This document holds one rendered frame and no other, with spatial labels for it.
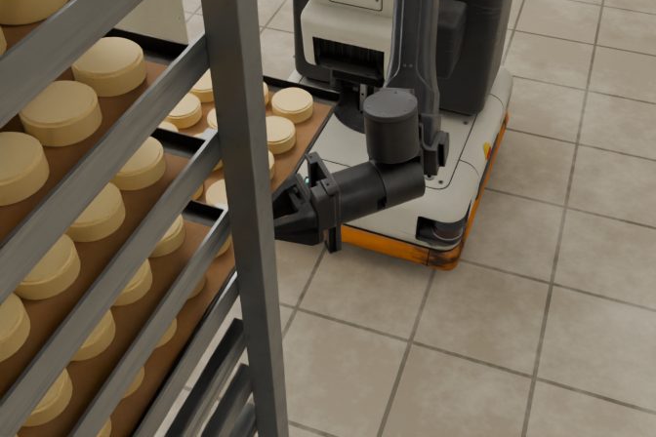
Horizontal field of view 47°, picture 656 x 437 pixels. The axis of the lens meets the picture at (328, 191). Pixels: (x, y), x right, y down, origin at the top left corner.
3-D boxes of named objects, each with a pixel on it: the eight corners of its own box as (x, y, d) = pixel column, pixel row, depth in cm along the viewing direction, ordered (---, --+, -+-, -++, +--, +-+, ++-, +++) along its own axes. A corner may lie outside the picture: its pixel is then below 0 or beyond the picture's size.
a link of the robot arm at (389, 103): (450, 149, 90) (380, 144, 93) (449, 63, 84) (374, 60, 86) (432, 211, 81) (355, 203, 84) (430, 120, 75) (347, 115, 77)
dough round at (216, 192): (218, 228, 79) (216, 216, 78) (200, 199, 82) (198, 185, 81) (261, 213, 81) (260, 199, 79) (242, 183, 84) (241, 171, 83)
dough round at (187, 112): (188, 99, 95) (186, 86, 94) (209, 118, 92) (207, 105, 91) (153, 114, 93) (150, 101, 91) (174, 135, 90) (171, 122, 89)
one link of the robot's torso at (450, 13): (352, 48, 193) (354, -41, 176) (459, 71, 186) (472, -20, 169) (312, 108, 176) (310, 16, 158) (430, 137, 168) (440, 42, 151)
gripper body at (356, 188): (326, 258, 83) (387, 236, 85) (322, 193, 76) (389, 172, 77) (304, 218, 87) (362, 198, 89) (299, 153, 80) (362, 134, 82)
